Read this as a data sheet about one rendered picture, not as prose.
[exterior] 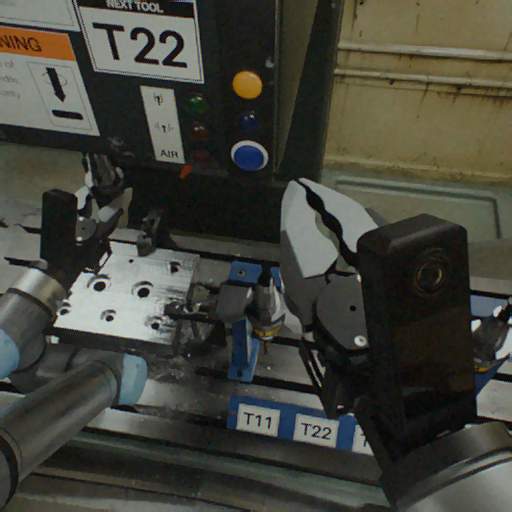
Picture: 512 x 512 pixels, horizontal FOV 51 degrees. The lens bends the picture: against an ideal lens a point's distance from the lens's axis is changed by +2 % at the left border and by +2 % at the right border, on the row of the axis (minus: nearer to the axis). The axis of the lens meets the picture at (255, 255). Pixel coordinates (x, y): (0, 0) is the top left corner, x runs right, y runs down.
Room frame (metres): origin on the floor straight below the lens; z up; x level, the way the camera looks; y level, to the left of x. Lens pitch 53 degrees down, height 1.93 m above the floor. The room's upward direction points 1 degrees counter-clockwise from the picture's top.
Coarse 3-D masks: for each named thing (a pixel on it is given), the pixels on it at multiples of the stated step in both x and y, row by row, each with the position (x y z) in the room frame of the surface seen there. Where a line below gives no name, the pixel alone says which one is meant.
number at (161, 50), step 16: (128, 32) 0.41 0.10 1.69; (144, 32) 0.40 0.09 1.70; (160, 32) 0.40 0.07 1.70; (176, 32) 0.40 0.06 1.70; (144, 48) 0.40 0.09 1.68; (160, 48) 0.40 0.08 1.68; (176, 48) 0.40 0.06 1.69; (144, 64) 0.40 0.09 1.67; (160, 64) 0.40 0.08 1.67; (176, 64) 0.40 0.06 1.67; (192, 64) 0.40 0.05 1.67
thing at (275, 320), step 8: (280, 296) 0.45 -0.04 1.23; (248, 304) 0.44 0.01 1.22; (280, 304) 0.44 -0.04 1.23; (248, 312) 0.42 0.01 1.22; (280, 312) 0.42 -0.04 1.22; (248, 320) 0.42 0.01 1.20; (256, 320) 0.41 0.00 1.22; (264, 320) 0.42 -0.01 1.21; (272, 320) 0.41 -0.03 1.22; (280, 320) 0.42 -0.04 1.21; (272, 328) 0.41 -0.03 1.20
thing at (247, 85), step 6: (246, 72) 0.38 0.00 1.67; (234, 78) 0.38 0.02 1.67; (240, 78) 0.38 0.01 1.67; (246, 78) 0.38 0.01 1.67; (252, 78) 0.38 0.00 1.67; (258, 78) 0.38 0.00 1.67; (234, 84) 0.38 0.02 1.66; (240, 84) 0.38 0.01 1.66; (246, 84) 0.38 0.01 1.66; (252, 84) 0.38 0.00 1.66; (258, 84) 0.38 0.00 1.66; (234, 90) 0.38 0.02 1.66; (240, 90) 0.38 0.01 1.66; (246, 90) 0.38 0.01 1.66; (252, 90) 0.38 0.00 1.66; (258, 90) 0.38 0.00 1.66; (246, 96) 0.38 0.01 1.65; (252, 96) 0.38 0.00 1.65
